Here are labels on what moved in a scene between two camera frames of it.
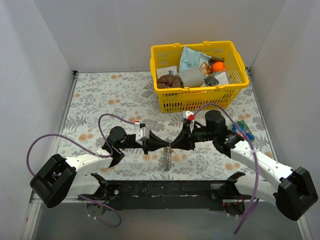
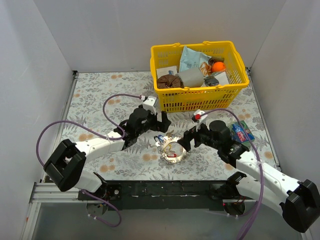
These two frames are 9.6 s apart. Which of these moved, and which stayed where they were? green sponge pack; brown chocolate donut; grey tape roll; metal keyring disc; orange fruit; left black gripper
Moved: left black gripper; metal keyring disc
Stayed: orange fruit; green sponge pack; brown chocolate donut; grey tape roll
